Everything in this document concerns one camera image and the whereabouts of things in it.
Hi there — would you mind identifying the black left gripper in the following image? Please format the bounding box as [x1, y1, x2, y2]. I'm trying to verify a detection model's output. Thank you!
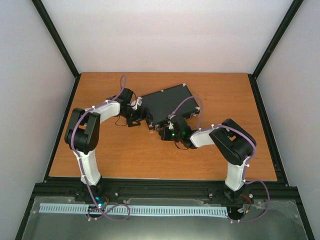
[120, 107, 153, 128]

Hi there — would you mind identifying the black poker set case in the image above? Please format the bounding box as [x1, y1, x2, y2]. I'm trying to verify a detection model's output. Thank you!
[141, 83, 200, 132]

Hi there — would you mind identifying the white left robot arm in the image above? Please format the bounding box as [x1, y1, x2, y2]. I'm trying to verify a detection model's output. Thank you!
[64, 87, 150, 202]

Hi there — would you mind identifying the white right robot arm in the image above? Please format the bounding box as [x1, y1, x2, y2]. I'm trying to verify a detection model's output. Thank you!
[158, 115, 257, 203]

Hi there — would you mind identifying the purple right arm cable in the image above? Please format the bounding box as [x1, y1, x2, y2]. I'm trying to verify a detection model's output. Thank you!
[167, 95, 271, 224]

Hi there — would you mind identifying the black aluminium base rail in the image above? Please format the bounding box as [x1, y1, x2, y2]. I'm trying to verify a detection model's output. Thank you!
[31, 177, 302, 206]

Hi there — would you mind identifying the light blue cable duct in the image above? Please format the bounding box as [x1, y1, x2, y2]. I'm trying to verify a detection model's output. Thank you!
[38, 203, 228, 218]

